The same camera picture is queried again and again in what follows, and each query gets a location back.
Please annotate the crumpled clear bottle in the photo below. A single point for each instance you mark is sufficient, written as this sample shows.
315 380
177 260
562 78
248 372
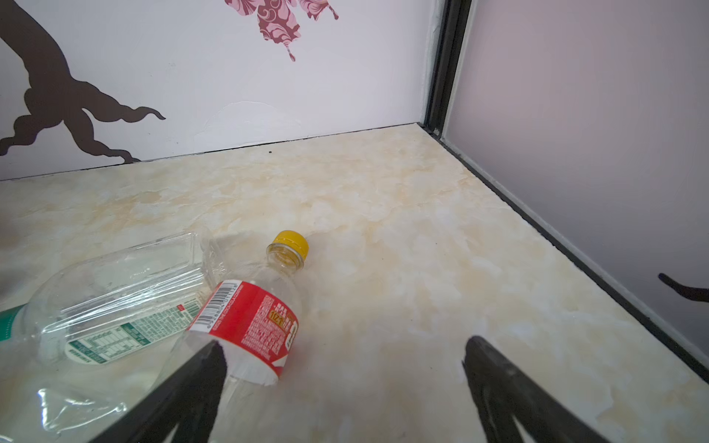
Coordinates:
63 401

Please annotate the clear green label bottle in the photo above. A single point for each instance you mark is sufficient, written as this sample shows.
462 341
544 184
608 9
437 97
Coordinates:
100 310

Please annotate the yellow cap red label bottle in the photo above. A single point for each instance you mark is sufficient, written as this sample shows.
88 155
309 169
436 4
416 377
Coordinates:
254 313

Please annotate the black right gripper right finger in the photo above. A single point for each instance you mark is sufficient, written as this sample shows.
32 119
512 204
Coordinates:
508 401

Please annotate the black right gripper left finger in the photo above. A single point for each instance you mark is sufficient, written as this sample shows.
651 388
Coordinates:
183 408

